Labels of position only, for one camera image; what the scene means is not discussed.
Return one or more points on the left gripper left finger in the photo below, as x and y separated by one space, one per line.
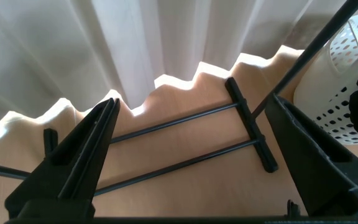
73 174

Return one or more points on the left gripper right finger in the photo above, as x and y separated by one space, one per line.
315 174

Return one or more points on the black clothes rack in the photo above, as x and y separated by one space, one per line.
250 124

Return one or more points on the white laundry basket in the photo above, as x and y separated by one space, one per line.
322 81

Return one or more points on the beige curtain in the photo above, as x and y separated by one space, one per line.
73 46

